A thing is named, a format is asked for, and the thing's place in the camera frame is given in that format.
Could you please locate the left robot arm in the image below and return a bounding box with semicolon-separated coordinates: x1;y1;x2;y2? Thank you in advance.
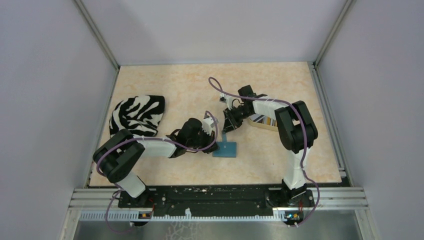
92;116;219;207

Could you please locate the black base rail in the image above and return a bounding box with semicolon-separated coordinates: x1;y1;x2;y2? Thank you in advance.
118;184;315;225

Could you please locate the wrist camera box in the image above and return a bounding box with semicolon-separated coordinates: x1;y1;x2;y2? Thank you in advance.
219;93;233;109
201;116;217;136

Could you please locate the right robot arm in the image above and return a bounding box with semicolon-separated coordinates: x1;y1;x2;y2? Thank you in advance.
219;85;318;206

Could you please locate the cream oval card tray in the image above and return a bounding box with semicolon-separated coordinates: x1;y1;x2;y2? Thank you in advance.
247;114;278;132

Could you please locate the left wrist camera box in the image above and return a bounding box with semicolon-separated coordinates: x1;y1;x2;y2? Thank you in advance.
201;116;217;136

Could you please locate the credit cards stack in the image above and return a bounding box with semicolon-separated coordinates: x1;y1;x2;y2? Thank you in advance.
252;115;277;127

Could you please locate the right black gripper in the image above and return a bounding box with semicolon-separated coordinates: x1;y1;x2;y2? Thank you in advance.
222;105;253;135

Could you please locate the zebra striped cloth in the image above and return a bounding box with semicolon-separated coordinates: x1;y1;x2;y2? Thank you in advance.
108;95;166;137

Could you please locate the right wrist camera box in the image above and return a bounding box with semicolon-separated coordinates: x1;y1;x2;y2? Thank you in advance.
219;93;233;109

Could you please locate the purple cable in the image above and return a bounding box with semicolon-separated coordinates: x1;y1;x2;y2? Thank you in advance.
208;77;321;229
96;110;220;233

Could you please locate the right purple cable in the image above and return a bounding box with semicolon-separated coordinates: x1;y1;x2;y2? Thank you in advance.
208;77;321;229

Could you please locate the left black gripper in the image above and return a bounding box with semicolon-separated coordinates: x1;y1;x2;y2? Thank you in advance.
187;127;220;154

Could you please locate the blue card holder wallet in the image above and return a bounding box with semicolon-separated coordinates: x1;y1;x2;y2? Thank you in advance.
212;133;237;158

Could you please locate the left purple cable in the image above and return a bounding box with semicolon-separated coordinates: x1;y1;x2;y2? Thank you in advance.
96;110;220;233

